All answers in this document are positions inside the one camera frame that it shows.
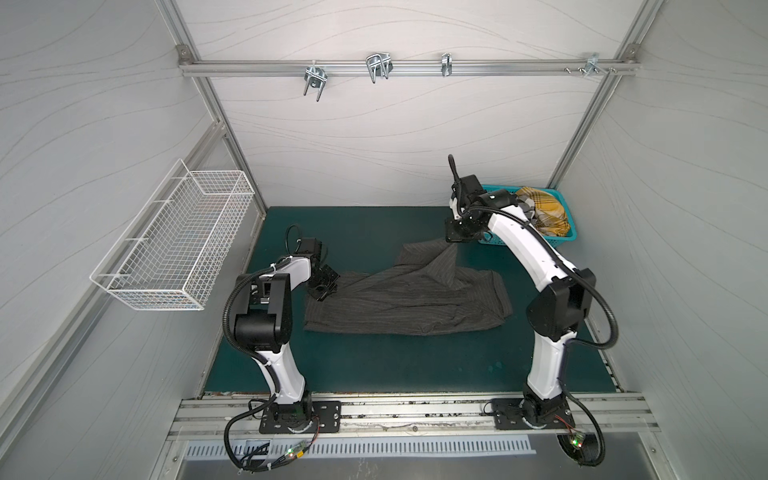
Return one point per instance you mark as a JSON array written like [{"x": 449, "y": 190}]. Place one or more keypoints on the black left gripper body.
[{"x": 319, "y": 287}]

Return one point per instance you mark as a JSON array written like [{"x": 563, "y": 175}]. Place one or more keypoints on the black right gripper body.
[{"x": 459, "y": 230}]

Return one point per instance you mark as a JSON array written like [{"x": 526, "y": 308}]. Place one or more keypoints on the dark grey pinstriped shirt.
[{"x": 425, "y": 293}]

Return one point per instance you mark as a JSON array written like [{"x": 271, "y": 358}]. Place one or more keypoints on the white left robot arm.
[{"x": 258, "y": 322}]

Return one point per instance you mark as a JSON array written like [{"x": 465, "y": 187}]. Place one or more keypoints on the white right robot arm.
[{"x": 561, "y": 303}]

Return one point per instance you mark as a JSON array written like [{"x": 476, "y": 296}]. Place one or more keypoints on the teal plastic laundry basket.
[{"x": 554, "y": 241}]

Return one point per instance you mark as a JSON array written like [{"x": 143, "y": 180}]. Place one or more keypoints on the yellow plaid shirt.
[{"x": 546, "y": 213}]

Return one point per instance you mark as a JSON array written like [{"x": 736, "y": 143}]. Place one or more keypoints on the metal clamp hook middle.
[{"x": 379, "y": 65}]

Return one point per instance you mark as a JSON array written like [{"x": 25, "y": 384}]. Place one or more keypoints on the metal clamp hook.
[
  {"x": 315, "y": 78},
  {"x": 379, "y": 65}
]

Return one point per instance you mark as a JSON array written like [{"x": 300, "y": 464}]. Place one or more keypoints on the metal clamp hook left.
[{"x": 315, "y": 78}]

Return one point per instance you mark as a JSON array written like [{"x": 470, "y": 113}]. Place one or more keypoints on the white vent grille strip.
[{"x": 372, "y": 447}]

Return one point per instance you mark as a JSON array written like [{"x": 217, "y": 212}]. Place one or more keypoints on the small metal ring clamp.
[{"x": 446, "y": 65}]

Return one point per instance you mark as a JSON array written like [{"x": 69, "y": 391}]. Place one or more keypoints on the white wire wall basket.
[{"x": 171, "y": 253}]

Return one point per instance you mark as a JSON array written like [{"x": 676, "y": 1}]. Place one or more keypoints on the metal bracket right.
[{"x": 591, "y": 67}]

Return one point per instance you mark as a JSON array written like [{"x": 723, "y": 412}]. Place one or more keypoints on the aluminium horizontal rail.
[{"x": 401, "y": 68}]

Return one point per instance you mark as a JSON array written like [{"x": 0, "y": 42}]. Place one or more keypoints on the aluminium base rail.
[{"x": 417, "y": 414}]

